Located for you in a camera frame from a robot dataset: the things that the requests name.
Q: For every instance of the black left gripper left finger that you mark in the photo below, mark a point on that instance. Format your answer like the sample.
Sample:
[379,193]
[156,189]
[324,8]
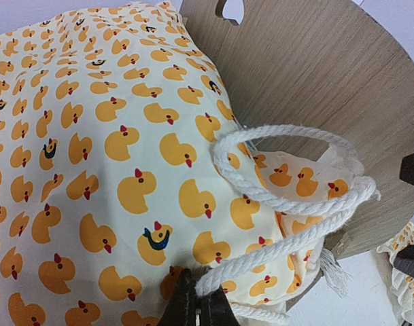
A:
[181,309]

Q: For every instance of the wooden pet bed frame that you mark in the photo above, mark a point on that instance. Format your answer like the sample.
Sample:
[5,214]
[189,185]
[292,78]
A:
[327,65]

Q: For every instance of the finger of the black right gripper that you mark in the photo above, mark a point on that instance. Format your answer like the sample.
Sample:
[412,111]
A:
[404,260]
[412,168]

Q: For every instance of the duck print ruffled cushion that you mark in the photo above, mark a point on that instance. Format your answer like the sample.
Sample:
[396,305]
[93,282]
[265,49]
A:
[122,163]

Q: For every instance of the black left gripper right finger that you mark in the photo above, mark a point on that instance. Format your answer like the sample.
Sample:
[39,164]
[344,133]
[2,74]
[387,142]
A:
[215,310]

